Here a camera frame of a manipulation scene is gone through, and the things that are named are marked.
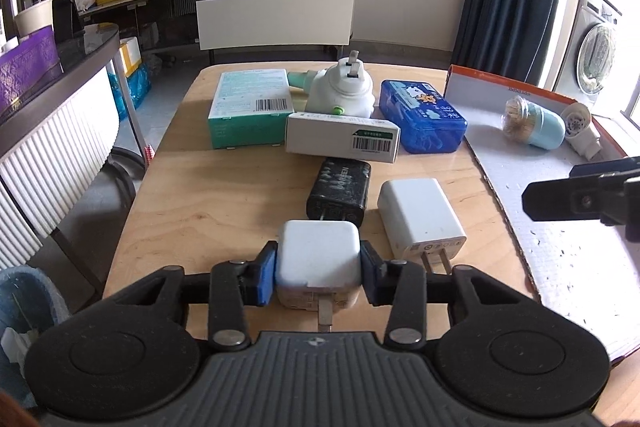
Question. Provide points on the blue trash bin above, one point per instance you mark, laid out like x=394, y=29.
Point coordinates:
x=30, y=297

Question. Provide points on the black charger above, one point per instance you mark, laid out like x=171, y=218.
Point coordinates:
x=340, y=189

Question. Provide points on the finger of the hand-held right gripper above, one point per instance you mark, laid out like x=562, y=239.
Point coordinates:
x=605, y=167
x=560, y=202

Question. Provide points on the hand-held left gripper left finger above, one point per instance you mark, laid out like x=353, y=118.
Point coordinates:
x=262, y=279

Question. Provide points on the blue plastic box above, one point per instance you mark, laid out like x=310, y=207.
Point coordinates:
x=420, y=117

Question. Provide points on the yellow and white carton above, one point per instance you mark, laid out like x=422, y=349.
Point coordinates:
x=130, y=57

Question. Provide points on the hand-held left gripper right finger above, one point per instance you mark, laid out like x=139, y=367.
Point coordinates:
x=372, y=279

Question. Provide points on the black stand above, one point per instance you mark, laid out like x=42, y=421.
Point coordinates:
x=67, y=17

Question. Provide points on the silver washing machine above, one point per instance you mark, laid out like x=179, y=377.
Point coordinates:
x=595, y=52

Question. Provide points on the orange-rimmed cardboard box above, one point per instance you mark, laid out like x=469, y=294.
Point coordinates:
x=550, y=217

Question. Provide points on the white charger with prongs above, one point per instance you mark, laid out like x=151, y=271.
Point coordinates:
x=417, y=212

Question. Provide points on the white cabinet drawer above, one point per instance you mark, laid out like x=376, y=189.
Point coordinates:
x=275, y=19

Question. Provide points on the white cup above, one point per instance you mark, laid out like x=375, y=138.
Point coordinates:
x=34, y=19

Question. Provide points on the blue plastic bag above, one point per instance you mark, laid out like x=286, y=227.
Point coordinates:
x=131, y=89

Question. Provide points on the white box with barcode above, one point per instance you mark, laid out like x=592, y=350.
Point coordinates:
x=330, y=132

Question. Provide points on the green and white box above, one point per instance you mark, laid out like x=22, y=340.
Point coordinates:
x=247, y=97

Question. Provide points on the purple patterned box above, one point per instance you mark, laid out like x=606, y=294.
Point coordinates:
x=25, y=67

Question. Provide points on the white cube charger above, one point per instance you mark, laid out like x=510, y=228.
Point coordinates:
x=317, y=257

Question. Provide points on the long television cabinet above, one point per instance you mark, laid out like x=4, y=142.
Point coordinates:
x=160, y=4

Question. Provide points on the light blue toothpick holder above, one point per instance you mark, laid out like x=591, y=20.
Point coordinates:
x=537, y=124

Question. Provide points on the white round plug-in device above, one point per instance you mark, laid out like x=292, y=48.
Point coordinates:
x=340, y=92

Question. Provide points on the round ribbed side table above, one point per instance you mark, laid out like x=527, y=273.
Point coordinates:
x=55, y=142

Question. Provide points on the teal plastic item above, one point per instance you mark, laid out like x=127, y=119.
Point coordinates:
x=299, y=79

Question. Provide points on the white plug-in night light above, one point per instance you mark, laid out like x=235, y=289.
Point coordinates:
x=580, y=127

